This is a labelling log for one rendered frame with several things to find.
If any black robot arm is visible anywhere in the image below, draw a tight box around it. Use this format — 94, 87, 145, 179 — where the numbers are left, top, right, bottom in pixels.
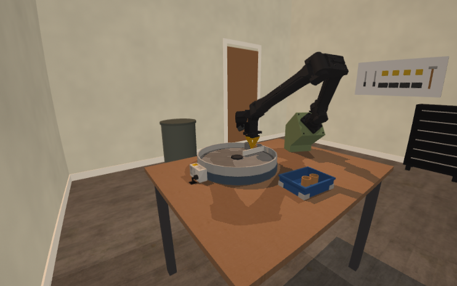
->
235, 52, 349, 134

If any blue crate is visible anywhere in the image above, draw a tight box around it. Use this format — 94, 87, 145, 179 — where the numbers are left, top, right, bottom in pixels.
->
278, 166, 336, 200

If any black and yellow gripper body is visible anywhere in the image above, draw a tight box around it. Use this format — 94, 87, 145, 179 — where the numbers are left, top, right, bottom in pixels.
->
243, 122, 262, 138

